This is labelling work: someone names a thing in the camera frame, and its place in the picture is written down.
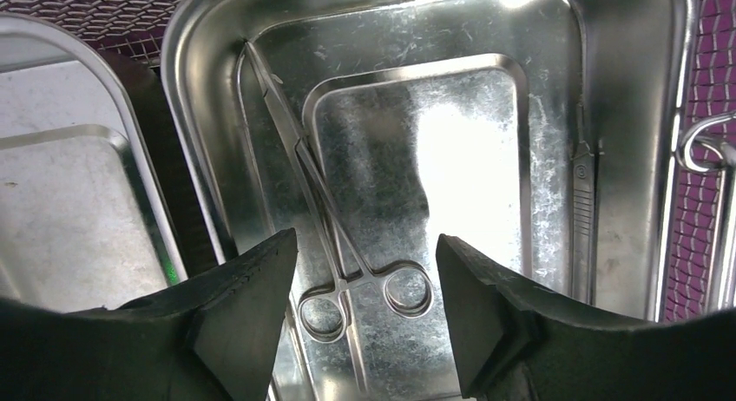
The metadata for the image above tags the perforated steel instrument tray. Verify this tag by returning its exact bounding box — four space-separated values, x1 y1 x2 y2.
0 0 736 401

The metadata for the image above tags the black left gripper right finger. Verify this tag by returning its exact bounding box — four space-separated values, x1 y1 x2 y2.
436 234 735 400

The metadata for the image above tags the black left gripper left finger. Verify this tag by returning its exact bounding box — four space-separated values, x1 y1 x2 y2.
1 228 298 400

